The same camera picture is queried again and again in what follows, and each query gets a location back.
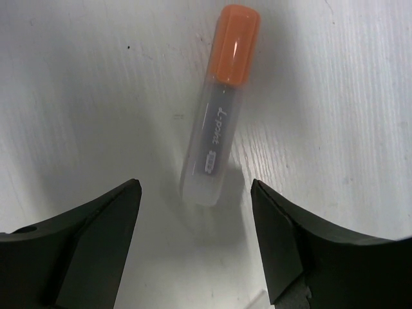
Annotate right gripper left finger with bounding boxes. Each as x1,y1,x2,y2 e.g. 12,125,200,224
1,179,142,308

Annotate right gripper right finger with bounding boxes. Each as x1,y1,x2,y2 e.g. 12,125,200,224
251,180,411,308

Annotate orange cap highlighter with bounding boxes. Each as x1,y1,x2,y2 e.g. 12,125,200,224
181,4,261,206

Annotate purple gel pen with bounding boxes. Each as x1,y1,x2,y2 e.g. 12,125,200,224
243,290,270,309

